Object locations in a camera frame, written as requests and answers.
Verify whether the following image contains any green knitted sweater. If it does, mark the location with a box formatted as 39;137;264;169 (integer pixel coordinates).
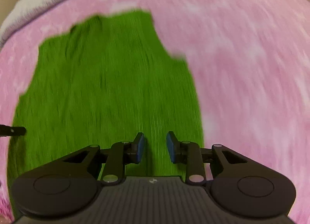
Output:
7;9;206;219

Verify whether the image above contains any pink rose blanket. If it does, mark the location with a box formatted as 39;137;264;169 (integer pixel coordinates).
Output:
1;0;309;223

